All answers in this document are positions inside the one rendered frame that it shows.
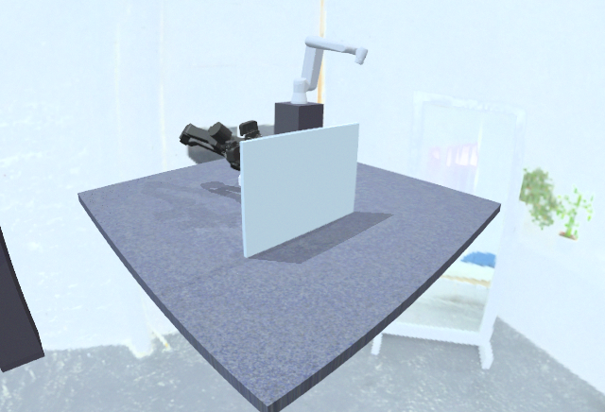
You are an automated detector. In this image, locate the pale blue flat board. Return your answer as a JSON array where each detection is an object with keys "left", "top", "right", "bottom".
[{"left": 240, "top": 123, "right": 360, "bottom": 258}]

